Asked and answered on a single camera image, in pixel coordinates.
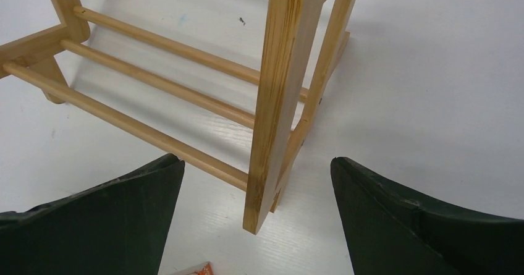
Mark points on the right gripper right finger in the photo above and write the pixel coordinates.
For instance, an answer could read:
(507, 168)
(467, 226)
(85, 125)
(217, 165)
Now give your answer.
(390, 228)

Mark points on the Little Women book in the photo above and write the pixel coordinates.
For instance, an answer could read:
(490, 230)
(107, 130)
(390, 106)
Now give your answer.
(200, 269)

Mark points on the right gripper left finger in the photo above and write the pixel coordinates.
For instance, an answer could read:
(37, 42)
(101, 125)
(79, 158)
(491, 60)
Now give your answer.
(118, 227)

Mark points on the wooden book rack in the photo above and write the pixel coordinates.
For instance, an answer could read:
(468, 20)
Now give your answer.
(304, 41)

